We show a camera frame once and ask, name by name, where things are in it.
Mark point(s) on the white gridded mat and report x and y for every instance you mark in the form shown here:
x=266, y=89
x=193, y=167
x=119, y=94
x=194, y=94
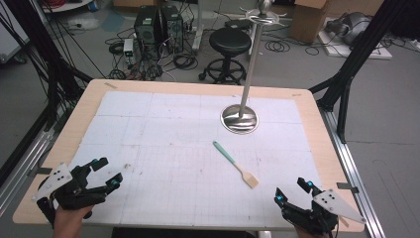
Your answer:
x=171, y=132

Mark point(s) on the person's right hand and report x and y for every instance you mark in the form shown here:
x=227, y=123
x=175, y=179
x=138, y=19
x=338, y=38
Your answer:
x=302, y=233

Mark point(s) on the black tape piece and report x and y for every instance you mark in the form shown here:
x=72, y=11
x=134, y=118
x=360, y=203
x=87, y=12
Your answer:
x=347, y=187
x=43, y=171

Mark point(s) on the black metal frame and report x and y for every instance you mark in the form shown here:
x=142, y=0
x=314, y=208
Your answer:
x=360, y=53
x=49, y=66

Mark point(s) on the grey metal post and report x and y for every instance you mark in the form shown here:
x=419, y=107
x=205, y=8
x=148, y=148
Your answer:
x=198, y=29

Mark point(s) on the black round stool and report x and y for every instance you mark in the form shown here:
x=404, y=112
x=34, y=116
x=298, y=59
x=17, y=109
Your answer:
x=230, y=41

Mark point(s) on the aluminium rail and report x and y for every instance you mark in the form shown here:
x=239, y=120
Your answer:
x=355, y=172
x=23, y=165

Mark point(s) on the silver power supply box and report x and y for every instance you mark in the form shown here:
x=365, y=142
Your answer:
x=128, y=49

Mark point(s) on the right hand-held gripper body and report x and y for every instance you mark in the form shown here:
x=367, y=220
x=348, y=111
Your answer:
x=325, y=208

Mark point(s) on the black computer tower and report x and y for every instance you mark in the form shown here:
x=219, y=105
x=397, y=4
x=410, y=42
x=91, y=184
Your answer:
x=147, y=29
x=173, y=28

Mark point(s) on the tan tape strip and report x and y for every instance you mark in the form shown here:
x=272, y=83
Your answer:
x=296, y=95
x=111, y=85

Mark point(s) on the silver metal utensil stand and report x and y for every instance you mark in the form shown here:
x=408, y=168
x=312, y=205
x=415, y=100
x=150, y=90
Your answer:
x=250, y=66

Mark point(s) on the white flat board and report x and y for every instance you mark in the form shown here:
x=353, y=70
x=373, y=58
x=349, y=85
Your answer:
x=379, y=53

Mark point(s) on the person's left hand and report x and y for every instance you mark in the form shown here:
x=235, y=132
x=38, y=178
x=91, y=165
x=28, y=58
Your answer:
x=67, y=221

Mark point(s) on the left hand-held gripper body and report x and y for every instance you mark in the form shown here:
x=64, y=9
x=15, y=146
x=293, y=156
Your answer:
x=77, y=195

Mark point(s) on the grey bag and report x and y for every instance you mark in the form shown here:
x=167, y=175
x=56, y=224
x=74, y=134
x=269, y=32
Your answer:
x=351, y=28

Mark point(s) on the brown cardboard box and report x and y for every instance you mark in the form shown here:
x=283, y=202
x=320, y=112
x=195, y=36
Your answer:
x=308, y=21

